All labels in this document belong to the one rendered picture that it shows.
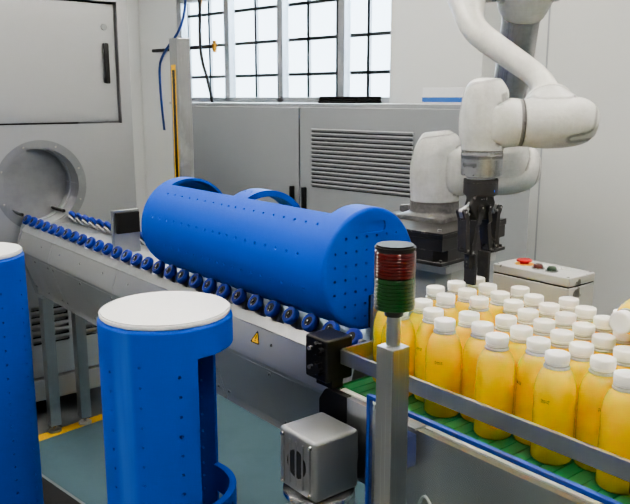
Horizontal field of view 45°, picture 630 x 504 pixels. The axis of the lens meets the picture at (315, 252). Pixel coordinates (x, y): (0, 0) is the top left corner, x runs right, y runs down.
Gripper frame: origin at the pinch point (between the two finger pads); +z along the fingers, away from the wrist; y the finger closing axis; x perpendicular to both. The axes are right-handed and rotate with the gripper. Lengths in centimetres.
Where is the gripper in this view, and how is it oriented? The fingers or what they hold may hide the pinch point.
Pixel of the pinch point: (477, 268)
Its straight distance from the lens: 173.2
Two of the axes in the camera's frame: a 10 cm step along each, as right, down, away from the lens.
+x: 6.3, 1.5, -7.6
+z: 0.0, 9.8, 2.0
